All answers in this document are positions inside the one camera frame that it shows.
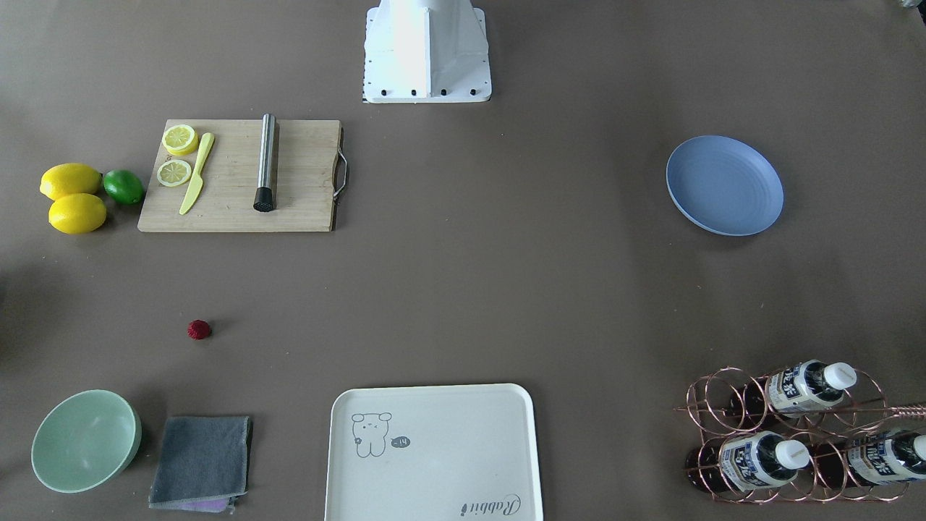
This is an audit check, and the blue round plate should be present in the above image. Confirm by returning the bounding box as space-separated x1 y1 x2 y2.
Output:
666 135 784 237

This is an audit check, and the red strawberry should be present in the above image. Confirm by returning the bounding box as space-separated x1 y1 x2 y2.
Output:
187 320 212 340

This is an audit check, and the wooden cutting board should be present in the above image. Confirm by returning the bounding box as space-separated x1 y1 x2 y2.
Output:
137 119 343 233

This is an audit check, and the cream rabbit tray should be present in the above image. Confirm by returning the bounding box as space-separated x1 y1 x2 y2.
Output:
324 383 545 520

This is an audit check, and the steel muddler black tip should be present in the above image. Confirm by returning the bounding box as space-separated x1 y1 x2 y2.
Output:
252 113 277 212

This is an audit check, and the yellow plastic knife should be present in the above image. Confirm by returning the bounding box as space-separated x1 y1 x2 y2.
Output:
179 132 215 215

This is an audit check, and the lemon slice lower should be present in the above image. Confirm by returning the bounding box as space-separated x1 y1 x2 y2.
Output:
156 159 192 187

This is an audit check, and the lemon half upper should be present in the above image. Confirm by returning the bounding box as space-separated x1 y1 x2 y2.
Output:
161 123 200 157

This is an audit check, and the grey folded cloth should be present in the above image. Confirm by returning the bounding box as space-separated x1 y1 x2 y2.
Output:
148 416 252 514

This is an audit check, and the green lime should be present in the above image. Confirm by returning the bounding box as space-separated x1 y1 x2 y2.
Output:
102 169 145 205

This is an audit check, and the dark drink bottle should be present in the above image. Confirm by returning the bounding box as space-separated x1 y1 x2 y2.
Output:
724 360 859 429
810 428 925 489
684 430 811 494

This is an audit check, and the dark drink bottle upper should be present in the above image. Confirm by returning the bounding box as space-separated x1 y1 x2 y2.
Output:
724 360 859 429

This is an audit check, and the yellow lemon near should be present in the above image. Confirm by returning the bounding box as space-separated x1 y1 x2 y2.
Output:
48 192 107 234

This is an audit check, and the yellow lemon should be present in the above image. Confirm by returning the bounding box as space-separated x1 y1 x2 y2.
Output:
48 192 107 234
39 163 102 201

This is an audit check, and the yellow lemon far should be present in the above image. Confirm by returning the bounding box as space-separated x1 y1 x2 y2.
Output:
39 163 102 201

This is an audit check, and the green bowl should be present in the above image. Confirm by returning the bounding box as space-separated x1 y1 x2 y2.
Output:
32 389 142 494

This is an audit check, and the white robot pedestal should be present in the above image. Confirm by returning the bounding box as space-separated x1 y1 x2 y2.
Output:
362 1 493 103

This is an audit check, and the copper wire bottle rack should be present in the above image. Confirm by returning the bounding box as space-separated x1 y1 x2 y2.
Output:
678 367 924 504

